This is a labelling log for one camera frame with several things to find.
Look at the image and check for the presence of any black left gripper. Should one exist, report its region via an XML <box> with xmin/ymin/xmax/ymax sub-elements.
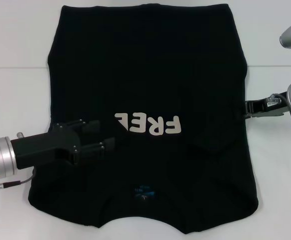
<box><xmin>9</xmin><ymin>119</ymin><xmax>117</xmax><ymax>170</ymax></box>

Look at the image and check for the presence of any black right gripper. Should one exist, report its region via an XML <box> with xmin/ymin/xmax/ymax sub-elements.
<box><xmin>231</xmin><ymin>91</ymin><xmax>290</xmax><ymax>123</ymax></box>

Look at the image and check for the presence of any black shirt with white print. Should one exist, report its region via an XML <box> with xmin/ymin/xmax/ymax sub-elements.
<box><xmin>27</xmin><ymin>3</ymin><xmax>260</xmax><ymax>222</ymax></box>

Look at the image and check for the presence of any clear cable plug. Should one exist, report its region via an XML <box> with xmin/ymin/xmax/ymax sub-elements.
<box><xmin>266</xmin><ymin>94</ymin><xmax>282</xmax><ymax>103</ymax></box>

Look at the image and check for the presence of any left arm cable with plug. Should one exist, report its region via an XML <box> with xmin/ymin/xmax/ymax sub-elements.
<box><xmin>0</xmin><ymin>166</ymin><xmax>38</xmax><ymax>195</ymax></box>

